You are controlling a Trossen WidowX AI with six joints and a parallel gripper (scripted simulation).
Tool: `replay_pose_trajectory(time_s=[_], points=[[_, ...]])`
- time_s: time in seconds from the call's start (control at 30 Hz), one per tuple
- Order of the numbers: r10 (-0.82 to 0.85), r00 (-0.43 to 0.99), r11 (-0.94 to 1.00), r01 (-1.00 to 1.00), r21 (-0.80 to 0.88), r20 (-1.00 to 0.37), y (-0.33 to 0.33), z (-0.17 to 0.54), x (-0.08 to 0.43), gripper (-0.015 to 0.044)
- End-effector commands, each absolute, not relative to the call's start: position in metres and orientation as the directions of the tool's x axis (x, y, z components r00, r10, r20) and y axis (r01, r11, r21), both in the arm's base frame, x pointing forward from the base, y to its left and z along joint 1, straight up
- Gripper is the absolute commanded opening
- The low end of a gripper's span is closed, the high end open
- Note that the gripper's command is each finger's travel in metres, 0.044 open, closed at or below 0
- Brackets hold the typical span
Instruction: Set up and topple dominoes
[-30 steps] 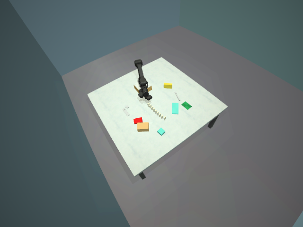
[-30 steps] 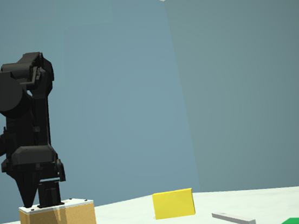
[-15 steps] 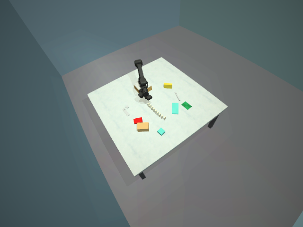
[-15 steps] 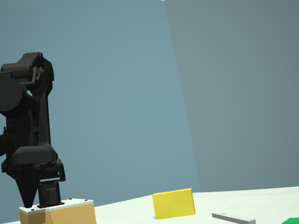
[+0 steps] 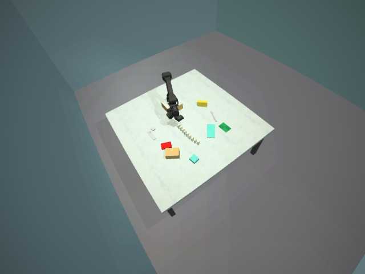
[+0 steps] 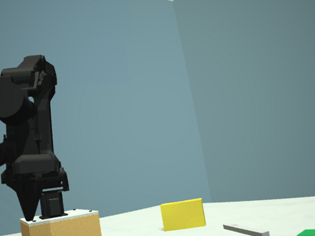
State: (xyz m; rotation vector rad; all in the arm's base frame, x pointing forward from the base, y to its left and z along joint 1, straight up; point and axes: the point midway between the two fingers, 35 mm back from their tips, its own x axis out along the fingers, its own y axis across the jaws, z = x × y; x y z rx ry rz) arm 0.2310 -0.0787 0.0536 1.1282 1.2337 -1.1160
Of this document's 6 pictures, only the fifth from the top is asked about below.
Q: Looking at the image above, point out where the green flat slab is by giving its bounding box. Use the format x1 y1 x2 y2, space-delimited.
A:
219 122 231 132

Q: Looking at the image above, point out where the turquoise flat square block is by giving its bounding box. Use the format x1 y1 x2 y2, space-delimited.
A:
189 154 199 164

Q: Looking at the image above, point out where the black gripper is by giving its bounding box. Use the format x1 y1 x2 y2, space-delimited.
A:
167 108 184 122

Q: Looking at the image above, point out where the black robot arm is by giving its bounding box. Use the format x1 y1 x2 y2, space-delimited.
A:
162 71 179 119

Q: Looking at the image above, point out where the turquoise flat slab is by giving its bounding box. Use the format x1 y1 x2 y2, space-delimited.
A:
207 124 215 138

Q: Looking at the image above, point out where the red rectangular block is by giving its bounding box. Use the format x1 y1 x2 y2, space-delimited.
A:
161 142 172 150

